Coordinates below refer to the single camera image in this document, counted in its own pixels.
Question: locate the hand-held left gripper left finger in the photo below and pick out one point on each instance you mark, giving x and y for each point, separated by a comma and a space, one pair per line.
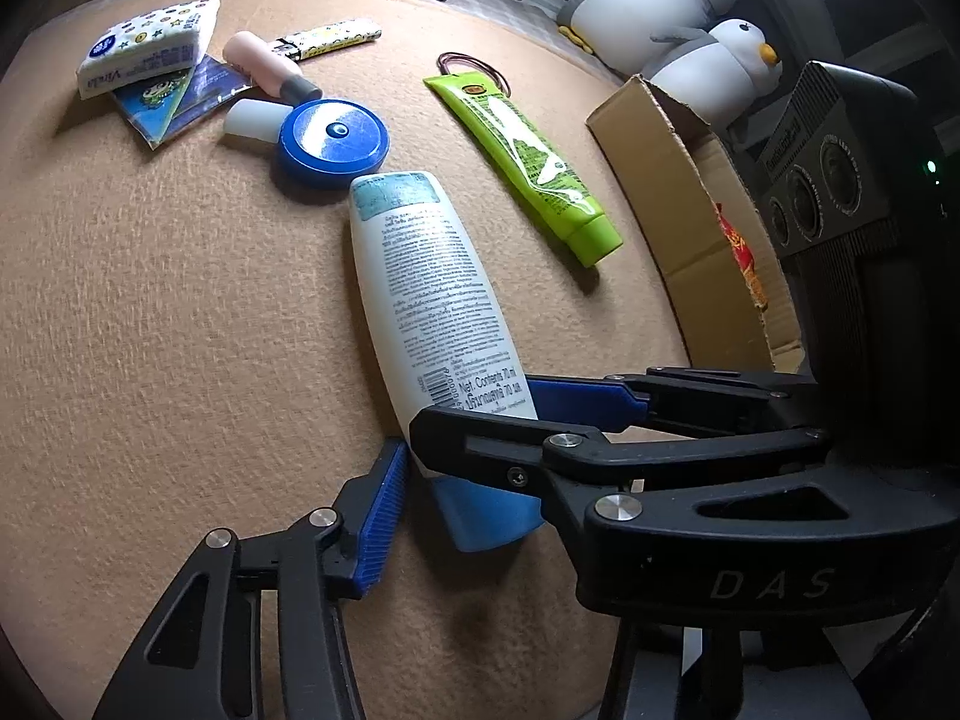
379, 517

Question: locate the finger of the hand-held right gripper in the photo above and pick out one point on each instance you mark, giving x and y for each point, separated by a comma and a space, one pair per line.
525, 457
577, 401

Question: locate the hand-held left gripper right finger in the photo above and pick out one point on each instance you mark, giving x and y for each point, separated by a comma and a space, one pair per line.
652, 682

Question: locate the white lotion bottle blue cap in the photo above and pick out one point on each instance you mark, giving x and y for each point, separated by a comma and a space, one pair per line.
427, 292

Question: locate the cardboard box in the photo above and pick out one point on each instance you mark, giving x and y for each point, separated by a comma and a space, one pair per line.
660, 187

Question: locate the green tube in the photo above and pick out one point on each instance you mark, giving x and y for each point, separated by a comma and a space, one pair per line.
525, 157

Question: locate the blue round jar lid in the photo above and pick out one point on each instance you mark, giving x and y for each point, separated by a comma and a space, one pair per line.
334, 139

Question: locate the small white jar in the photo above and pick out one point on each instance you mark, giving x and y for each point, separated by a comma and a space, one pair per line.
251, 118

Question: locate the dark blue sachet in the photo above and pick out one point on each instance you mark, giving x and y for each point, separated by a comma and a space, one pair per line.
214, 86

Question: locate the blue green cartoon sachet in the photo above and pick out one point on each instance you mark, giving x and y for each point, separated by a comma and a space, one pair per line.
154, 101

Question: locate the white patterned tissue pack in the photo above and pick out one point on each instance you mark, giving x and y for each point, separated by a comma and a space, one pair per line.
146, 45

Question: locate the red snack packet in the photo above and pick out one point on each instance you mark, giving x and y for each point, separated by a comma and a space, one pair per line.
746, 255

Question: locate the small penguin plush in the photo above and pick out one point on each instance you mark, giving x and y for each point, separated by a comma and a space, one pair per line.
720, 67

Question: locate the large penguin plush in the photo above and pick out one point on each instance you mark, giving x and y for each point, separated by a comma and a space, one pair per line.
645, 0

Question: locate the patterned white lighter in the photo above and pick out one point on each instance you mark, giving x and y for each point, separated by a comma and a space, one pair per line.
330, 37

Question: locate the pink bottle grey cap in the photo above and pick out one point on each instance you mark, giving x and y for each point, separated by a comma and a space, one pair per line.
262, 60

